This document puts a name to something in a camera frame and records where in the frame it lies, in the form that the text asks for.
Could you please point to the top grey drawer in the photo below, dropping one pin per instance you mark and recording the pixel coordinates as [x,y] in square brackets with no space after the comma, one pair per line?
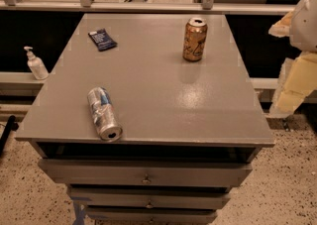
[145,173]

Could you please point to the orange soda can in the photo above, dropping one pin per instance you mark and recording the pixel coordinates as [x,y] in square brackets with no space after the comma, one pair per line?
[194,39]

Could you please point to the grey drawer cabinet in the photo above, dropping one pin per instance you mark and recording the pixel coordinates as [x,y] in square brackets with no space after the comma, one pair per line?
[170,109]

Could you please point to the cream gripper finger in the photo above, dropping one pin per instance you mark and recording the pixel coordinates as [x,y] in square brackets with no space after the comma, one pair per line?
[281,28]
[297,80]

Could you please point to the black bar on floor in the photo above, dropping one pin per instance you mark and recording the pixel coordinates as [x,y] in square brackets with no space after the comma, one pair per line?
[10,126]

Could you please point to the silver blue energy drink can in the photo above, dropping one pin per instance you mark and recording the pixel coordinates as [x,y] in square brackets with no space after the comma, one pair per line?
[103,115]

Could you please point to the middle grey drawer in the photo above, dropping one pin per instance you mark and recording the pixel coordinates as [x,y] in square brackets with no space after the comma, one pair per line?
[149,198]

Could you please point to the grey drawer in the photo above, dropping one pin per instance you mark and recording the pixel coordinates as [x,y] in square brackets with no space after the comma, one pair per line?
[145,173]
[152,215]
[149,198]

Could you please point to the blue rxbar blueberry wrapper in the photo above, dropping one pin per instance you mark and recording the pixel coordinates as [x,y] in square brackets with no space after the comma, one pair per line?
[102,40]

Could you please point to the bottom grey drawer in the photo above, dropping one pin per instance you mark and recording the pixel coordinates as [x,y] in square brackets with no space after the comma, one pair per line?
[152,215]

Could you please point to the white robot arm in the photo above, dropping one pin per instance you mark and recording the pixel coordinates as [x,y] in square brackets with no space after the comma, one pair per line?
[303,28]

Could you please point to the white pump sanitizer bottle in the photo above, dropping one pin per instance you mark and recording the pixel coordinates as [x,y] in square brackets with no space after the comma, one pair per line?
[36,65]

